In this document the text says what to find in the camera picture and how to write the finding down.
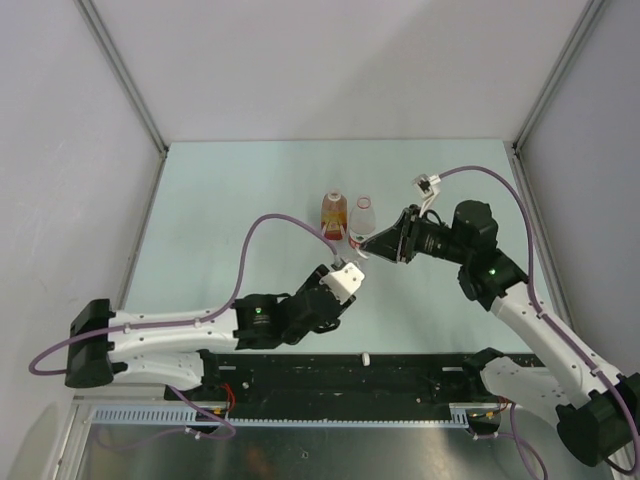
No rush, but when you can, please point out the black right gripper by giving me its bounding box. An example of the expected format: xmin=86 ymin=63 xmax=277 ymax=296
xmin=361 ymin=204 xmax=471 ymax=265

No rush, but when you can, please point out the red cap water bottle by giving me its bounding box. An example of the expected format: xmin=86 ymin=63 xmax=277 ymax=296
xmin=348 ymin=195 xmax=376 ymax=249

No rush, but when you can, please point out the amber tea bottle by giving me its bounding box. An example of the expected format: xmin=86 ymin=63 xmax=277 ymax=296
xmin=321 ymin=189 xmax=348 ymax=241

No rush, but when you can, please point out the clear plastic bottle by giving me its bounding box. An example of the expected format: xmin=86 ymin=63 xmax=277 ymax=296
xmin=353 ymin=256 xmax=369 ymax=274

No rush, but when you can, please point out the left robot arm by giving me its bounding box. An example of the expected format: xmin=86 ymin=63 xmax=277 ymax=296
xmin=64 ymin=263 xmax=365 ymax=400

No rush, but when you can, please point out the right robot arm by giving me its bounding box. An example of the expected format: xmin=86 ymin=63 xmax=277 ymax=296
xmin=361 ymin=200 xmax=639 ymax=467

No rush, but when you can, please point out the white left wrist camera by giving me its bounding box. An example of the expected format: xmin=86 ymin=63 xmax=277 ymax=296
xmin=320 ymin=262 xmax=365 ymax=304

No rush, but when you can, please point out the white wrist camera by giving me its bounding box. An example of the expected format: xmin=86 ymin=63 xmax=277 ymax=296
xmin=320 ymin=262 xmax=365 ymax=304
xmin=412 ymin=174 xmax=441 ymax=217

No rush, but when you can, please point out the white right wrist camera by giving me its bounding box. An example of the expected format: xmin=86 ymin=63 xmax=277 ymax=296
xmin=412 ymin=174 xmax=441 ymax=217

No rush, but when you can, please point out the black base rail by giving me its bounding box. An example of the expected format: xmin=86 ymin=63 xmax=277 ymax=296
xmin=184 ymin=354 xmax=498 ymax=422

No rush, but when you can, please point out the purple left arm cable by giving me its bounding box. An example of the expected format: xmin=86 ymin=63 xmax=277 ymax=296
xmin=28 ymin=213 xmax=344 ymax=377

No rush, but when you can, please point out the white slotted cable duct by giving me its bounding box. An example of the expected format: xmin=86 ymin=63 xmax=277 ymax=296
xmin=92 ymin=405 xmax=501 ymax=429

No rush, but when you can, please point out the aluminium corner frame post right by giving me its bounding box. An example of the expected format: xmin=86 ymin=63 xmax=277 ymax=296
xmin=511 ymin=0 xmax=611 ymax=154

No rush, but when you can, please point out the aluminium corner frame post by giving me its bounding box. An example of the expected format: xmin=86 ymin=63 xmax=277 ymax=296
xmin=511 ymin=0 xmax=611 ymax=154
xmin=74 ymin=0 xmax=169 ymax=157

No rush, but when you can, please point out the aluminium corner frame post left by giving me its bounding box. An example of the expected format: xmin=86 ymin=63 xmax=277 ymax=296
xmin=74 ymin=0 xmax=169 ymax=157

